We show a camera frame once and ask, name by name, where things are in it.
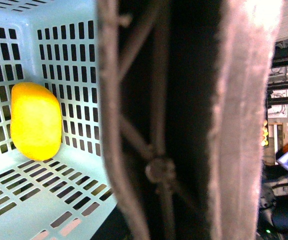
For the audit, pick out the brown basket handle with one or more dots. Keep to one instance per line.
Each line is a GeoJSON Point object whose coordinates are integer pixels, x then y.
{"type": "Point", "coordinates": [183, 87]}

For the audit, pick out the light blue plastic basket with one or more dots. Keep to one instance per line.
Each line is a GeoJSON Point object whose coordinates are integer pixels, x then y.
{"type": "Point", "coordinates": [53, 43]}

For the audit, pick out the yellow mango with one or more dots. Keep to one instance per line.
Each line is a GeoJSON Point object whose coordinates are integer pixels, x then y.
{"type": "Point", "coordinates": [36, 121]}

